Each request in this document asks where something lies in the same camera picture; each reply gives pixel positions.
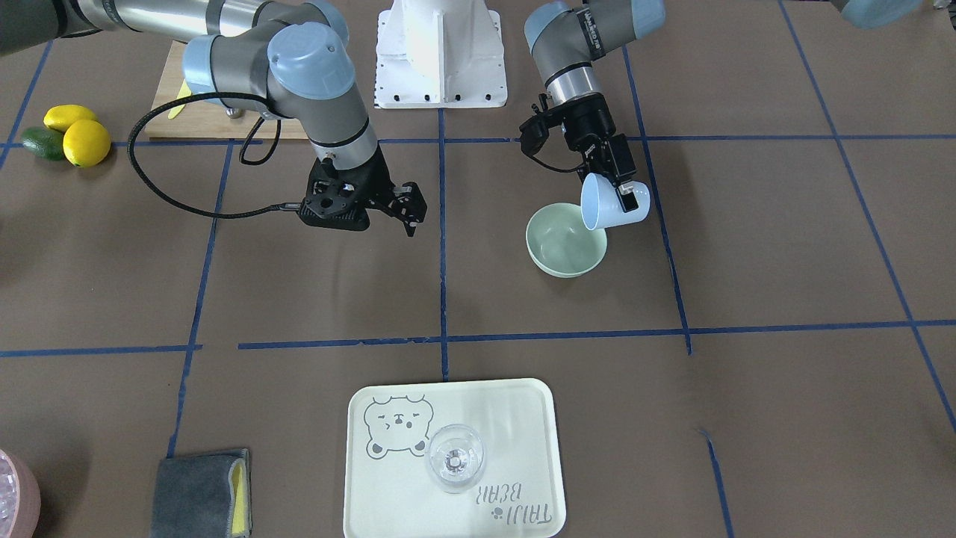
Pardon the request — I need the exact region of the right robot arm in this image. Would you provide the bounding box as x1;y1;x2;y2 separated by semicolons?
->
1;1;427;236

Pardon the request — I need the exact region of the yellow lemon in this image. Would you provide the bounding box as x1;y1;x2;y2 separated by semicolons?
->
63;120;112;167
43;105;99;134

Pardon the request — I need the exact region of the light blue plastic cup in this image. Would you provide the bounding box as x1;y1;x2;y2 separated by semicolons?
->
580;173;651;229

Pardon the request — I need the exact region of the pink bowl of ice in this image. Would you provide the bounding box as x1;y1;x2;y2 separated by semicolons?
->
1;449;42;537

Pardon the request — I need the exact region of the yellow plastic knife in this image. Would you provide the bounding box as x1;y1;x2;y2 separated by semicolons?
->
167;81;193;122

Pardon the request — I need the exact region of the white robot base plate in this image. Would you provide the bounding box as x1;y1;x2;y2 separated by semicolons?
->
373;1;509;109

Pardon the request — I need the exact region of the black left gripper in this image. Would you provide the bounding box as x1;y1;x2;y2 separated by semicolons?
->
519;93;639;211

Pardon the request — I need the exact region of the green ceramic bowl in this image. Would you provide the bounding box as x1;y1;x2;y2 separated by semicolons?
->
524;203;608;279

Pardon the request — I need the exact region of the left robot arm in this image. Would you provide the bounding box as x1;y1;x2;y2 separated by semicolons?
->
519;1;666;229

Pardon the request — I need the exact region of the clear wine glass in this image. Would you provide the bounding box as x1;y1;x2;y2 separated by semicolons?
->
426;424;487;494

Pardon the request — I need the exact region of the green lime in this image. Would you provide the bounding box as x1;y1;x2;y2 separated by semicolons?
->
21;126;66;162

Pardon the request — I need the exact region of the cream bear tray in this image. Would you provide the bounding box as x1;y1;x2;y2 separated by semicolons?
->
344;378;567;537

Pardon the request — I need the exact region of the grey folded cloth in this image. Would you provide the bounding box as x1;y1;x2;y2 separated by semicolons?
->
148;448;252;537

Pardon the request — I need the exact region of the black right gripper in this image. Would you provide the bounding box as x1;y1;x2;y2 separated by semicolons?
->
297;149;428;238

